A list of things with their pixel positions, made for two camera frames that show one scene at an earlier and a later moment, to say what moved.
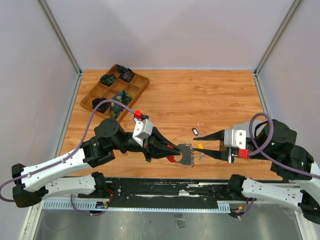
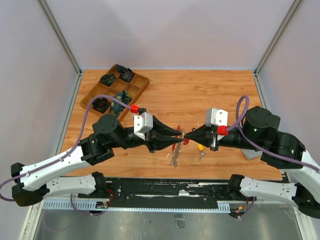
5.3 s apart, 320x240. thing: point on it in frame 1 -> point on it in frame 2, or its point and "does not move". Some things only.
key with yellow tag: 200,146 does not move
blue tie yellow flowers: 116,107 does not move
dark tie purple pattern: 127,76 does not move
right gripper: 224,152 -> 203,135
